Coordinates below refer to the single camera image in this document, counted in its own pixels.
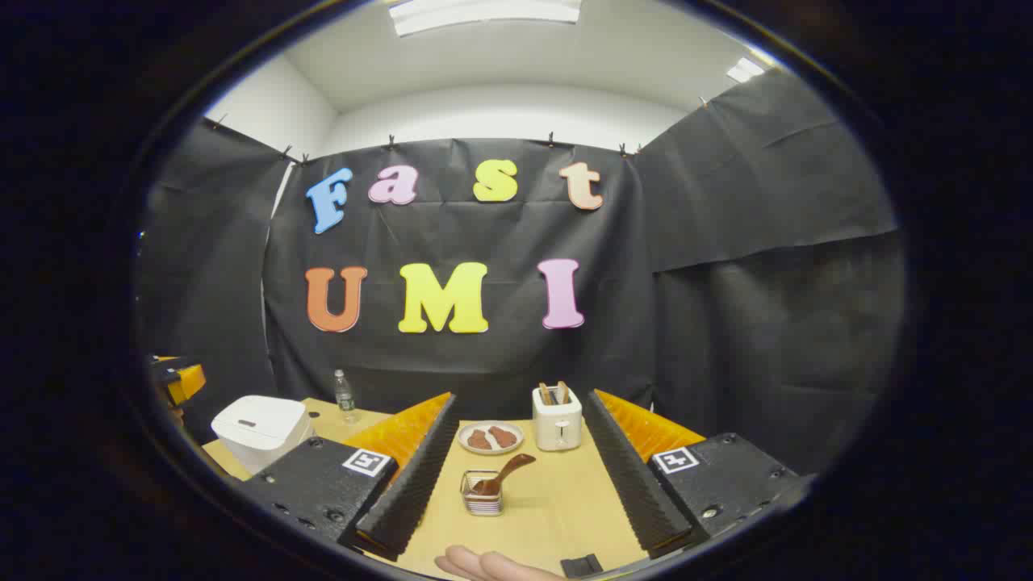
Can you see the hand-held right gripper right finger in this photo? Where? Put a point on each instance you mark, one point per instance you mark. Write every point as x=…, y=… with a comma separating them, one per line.
x=633, y=484

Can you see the long ceiling light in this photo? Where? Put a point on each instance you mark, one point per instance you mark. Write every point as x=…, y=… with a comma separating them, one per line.
x=484, y=12

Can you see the toast slice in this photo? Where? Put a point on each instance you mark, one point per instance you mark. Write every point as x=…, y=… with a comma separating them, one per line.
x=545, y=394
x=562, y=392

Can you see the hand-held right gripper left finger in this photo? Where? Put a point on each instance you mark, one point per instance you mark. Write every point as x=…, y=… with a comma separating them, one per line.
x=403, y=484

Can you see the brown meat piece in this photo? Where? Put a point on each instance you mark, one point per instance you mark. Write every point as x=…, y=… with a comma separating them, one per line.
x=479, y=440
x=503, y=436

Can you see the brown wooden spoon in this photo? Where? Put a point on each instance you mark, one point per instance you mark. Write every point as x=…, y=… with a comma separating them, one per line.
x=504, y=472

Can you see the white rice cooker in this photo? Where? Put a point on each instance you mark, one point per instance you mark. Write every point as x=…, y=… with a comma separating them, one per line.
x=258, y=424

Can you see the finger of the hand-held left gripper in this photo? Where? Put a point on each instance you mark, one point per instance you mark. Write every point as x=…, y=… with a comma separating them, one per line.
x=187, y=383

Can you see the black backdrop cloth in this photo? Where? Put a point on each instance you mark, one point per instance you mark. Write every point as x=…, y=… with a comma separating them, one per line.
x=484, y=234

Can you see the small ceiling light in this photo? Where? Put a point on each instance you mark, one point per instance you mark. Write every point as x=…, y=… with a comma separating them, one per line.
x=744, y=69

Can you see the clear plastic water bottle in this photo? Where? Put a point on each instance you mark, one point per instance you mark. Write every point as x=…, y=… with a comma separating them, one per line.
x=345, y=399

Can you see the white toaster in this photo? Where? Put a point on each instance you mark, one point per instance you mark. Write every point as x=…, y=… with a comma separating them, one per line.
x=557, y=428

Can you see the white round plate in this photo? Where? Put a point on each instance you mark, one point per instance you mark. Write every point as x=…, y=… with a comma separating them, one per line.
x=491, y=450

